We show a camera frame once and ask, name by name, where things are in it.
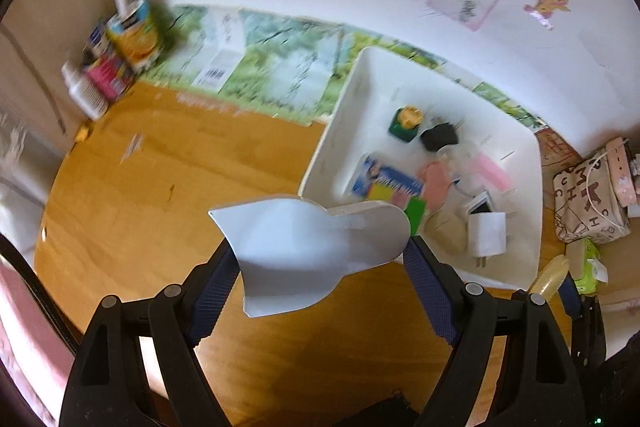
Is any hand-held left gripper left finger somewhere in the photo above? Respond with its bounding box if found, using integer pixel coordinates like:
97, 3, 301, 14
59, 239, 243, 427

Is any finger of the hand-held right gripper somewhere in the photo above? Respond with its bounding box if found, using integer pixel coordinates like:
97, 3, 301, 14
559, 277, 608, 363

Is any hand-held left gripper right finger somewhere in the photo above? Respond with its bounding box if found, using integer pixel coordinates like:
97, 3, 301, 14
402, 234, 586, 427

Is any beige cardboard box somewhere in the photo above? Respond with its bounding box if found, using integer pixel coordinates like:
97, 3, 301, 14
422, 211, 473, 254

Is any colourful puzzle cube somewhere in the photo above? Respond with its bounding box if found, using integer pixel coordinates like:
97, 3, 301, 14
367, 179, 427, 237

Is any white charger adapter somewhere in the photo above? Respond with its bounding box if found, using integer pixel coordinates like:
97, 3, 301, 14
465, 211, 508, 269

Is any small white box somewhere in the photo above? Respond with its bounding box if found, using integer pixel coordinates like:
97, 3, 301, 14
462, 191, 497, 217

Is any white plastic scoop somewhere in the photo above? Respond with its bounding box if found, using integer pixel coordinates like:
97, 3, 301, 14
207, 193, 412, 319

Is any pink correction tape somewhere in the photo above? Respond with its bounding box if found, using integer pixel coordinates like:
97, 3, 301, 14
419, 159, 456, 210

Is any clear floss box blue label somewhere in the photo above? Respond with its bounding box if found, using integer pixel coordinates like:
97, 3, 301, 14
350, 154, 426, 202

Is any black charger adapter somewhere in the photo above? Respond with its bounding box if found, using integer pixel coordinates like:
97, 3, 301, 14
419, 117, 461, 154

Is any green perfume bottle gold cap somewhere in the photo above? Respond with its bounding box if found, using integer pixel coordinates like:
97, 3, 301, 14
389, 106, 425, 142

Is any white plastic storage bin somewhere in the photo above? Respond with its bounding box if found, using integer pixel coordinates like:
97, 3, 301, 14
297, 46, 543, 290

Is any green tissue pack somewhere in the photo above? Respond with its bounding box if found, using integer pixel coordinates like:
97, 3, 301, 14
566, 238, 610, 297

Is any beige printed tote bag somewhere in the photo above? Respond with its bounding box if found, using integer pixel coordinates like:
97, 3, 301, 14
552, 138, 632, 245

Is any pink pencil case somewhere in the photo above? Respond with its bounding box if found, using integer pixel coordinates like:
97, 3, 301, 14
602, 137, 640, 208

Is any red cartoon cardboard panel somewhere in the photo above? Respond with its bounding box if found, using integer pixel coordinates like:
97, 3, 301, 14
534, 128, 583, 168

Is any pink cloth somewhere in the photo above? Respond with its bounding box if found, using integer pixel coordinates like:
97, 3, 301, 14
0, 257, 68, 427

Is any white lace curtain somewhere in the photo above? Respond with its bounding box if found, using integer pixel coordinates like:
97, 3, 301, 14
0, 107, 61, 248

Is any white box with barcode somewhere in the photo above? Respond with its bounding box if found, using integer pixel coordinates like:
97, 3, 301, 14
192, 14, 246, 88

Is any white plastic bottle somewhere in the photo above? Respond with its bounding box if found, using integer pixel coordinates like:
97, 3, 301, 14
61, 62, 110, 122

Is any pink can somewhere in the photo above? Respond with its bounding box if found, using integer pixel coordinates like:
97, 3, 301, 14
82, 52, 135, 100

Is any orange juice carton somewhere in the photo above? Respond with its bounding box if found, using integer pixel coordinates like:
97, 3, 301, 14
105, 0, 163, 70

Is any yellow pony wall sticker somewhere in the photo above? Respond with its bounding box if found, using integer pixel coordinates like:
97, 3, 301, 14
523, 0, 572, 32

